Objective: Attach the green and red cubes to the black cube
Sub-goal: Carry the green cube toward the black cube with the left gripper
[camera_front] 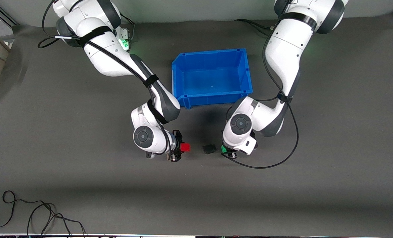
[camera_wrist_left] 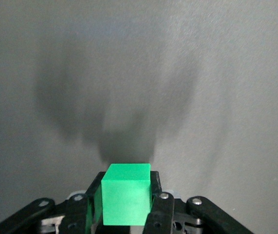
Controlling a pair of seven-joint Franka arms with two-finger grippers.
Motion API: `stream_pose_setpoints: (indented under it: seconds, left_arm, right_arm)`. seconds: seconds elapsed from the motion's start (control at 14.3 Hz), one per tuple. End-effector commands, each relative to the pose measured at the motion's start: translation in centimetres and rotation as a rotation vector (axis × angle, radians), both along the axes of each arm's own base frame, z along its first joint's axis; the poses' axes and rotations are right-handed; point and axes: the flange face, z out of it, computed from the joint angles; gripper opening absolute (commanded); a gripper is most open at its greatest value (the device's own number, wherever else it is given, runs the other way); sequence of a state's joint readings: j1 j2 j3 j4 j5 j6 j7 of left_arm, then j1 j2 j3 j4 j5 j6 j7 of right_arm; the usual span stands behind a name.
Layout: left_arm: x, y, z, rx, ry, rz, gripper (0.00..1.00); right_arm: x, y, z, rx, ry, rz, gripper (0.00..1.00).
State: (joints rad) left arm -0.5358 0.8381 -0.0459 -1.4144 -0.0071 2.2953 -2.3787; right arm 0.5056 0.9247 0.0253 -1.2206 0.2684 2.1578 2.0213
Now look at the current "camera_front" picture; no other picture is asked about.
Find dark grey table mat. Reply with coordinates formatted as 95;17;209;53
0;13;393;237

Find dark metal frame rail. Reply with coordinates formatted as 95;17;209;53
0;5;20;27

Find blue plastic storage bin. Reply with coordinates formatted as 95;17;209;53
171;48;253;109

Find black left base cables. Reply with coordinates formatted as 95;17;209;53
234;18;279;37

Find loose black floor cable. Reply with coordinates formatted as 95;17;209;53
0;190;86;238

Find black base cables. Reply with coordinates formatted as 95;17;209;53
119;13;136;43
234;18;279;37

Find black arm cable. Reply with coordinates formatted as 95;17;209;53
221;31;299;170
38;0;171;156

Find black right base cables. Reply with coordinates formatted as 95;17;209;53
119;13;136;43

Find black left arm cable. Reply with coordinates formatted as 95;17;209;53
221;31;299;170

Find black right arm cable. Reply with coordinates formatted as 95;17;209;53
38;0;171;156

